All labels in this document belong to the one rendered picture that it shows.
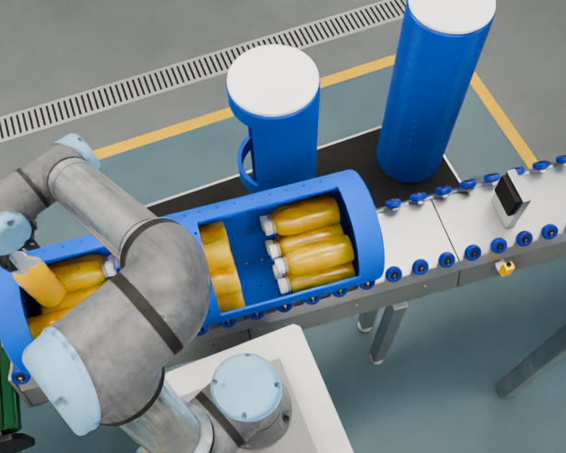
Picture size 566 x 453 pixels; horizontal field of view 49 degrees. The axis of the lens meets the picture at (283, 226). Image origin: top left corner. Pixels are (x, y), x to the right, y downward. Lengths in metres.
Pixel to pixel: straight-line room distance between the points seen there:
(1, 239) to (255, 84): 1.09
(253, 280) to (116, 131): 1.72
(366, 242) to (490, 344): 1.36
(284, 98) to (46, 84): 1.89
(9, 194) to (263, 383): 0.50
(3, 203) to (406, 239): 1.11
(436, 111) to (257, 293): 1.09
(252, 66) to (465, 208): 0.76
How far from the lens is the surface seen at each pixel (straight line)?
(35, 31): 3.81
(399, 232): 1.78
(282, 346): 1.39
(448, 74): 2.24
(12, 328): 1.48
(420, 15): 2.14
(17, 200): 1.03
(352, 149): 2.85
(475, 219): 1.84
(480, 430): 2.62
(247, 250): 1.68
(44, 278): 1.40
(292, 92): 1.89
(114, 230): 0.82
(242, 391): 1.07
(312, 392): 1.37
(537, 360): 2.26
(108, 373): 0.69
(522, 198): 1.73
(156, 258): 0.72
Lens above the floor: 2.48
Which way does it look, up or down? 62 degrees down
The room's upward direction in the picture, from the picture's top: 2 degrees counter-clockwise
